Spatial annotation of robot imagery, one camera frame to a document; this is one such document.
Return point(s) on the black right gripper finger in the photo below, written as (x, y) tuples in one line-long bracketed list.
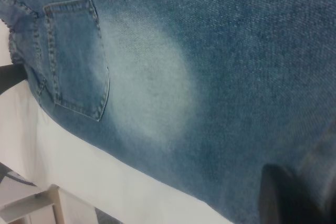
[(283, 200)]

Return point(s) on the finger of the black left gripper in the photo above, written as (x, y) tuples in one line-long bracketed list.
[(11, 77)]

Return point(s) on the blue denim shorts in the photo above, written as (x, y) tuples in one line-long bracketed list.
[(183, 51)]

